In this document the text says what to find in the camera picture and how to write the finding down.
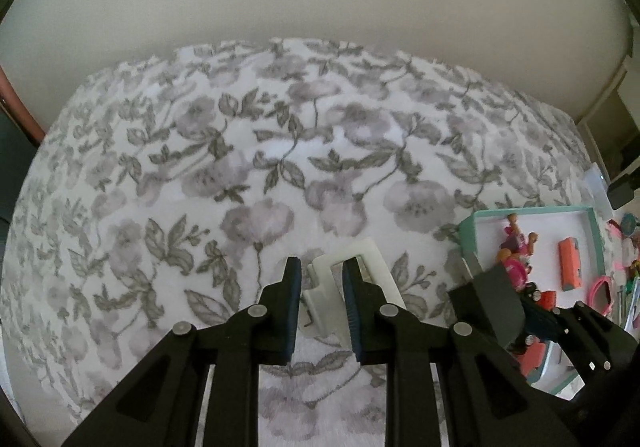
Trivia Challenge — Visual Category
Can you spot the white wooden shelf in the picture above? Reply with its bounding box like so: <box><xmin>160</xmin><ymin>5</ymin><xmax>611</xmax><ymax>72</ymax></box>
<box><xmin>575</xmin><ymin>27</ymin><xmax>640</xmax><ymax>168</ymax></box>

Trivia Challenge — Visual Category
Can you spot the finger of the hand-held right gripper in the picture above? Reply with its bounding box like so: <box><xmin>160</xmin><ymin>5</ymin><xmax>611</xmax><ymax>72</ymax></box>
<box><xmin>552</xmin><ymin>301</ymin><xmax>640</xmax><ymax>378</ymax></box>
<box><xmin>520</xmin><ymin>297</ymin><xmax>570</xmax><ymax>345</ymax></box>

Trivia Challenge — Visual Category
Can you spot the pink smartwatch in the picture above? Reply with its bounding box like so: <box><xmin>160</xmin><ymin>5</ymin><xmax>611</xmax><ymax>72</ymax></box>
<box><xmin>589</xmin><ymin>275</ymin><xmax>618</xmax><ymax>318</ymax></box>

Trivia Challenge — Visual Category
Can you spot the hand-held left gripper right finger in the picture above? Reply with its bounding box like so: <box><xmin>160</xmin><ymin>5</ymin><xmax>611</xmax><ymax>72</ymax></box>
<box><xmin>341</xmin><ymin>258</ymin><xmax>581</xmax><ymax>447</ymax></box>

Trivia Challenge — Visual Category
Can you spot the coral blue toy case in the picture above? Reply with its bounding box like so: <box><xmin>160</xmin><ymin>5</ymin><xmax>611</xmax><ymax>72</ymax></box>
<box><xmin>557</xmin><ymin>237</ymin><xmax>583</xmax><ymax>289</ymax></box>

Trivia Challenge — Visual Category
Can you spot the coral blue toy knife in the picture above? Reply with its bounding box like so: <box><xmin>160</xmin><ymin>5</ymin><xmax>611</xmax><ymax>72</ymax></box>
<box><xmin>515</xmin><ymin>339</ymin><xmax>548</xmax><ymax>380</ymax></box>

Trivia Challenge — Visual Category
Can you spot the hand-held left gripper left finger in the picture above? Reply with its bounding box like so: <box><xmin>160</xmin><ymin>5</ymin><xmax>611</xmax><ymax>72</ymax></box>
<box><xmin>60</xmin><ymin>256</ymin><xmax>302</xmax><ymax>447</ymax></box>

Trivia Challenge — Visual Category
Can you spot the dark glass cabinet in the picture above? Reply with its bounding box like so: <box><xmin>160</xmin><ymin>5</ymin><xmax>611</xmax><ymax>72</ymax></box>
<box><xmin>0</xmin><ymin>112</ymin><xmax>36</xmax><ymax>228</ymax></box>

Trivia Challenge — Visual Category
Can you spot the pink dog toy figure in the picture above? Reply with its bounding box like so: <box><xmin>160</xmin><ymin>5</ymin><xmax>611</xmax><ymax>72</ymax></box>
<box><xmin>495</xmin><ymin>213</ymin><xmax>543</xmax><ymax>290</ymax></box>

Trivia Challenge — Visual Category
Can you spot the reddish brown board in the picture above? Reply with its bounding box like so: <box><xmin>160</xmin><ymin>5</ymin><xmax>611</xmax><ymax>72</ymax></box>
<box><xmin>0</xmin><ymin>64</ymin><xmax>46</xmax><ymax>145</ymax></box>

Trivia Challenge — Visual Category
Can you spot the white plastic holder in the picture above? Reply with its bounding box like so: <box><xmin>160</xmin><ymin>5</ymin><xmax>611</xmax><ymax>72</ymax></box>
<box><xmin>300</xmin><ymin>237</ymin><xmax>407</xmax><ymax>335</ymax></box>

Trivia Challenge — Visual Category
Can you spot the white router box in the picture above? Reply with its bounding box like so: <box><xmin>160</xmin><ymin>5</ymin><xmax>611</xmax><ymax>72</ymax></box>
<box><xmin>582</xmin><ymin>162</ymin><xmax>613</xmax><ymax>220</ymax></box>

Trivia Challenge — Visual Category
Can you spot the black power adapter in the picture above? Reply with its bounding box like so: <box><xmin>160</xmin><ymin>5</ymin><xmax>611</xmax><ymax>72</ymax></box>
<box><xmin>607</xmin><ymin>174</ymin><xmax>640</xmax><ymax>208</ymax></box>

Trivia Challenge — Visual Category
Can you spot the silver framed tablet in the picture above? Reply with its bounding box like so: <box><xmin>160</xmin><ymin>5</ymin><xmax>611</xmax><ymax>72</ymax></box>
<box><xmin>622</xmin><ymin>277</ymin><xmax>640</xmax><ymax>328</ymax></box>

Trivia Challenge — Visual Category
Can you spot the teal rimmed white tray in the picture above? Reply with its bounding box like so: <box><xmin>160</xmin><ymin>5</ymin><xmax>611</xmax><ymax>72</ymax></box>
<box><xmin>457</xmin><ymin>206</ymin><xmax>613</xmax><ymax>400</ymax></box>

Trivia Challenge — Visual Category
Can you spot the black charger cube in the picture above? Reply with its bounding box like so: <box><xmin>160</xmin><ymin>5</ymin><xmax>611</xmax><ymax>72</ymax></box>
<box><xmin>446</xmin><ymin>253</ymin><xmax>526</xmax><ymax>345</ymax></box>

